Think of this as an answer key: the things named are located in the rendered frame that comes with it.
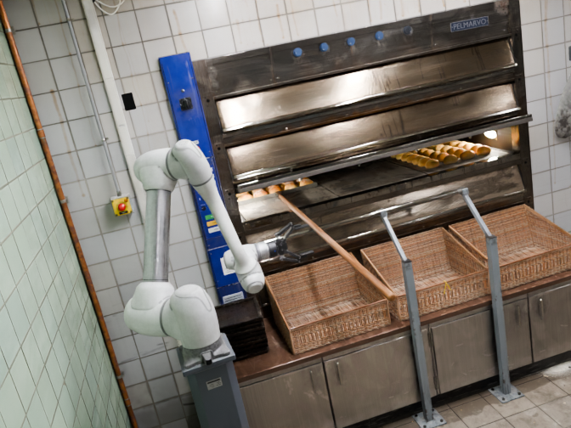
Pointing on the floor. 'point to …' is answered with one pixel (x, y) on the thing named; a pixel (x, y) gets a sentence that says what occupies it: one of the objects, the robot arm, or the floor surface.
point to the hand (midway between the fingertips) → (308, 239)
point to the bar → (430, 416)
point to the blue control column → (186, 125)
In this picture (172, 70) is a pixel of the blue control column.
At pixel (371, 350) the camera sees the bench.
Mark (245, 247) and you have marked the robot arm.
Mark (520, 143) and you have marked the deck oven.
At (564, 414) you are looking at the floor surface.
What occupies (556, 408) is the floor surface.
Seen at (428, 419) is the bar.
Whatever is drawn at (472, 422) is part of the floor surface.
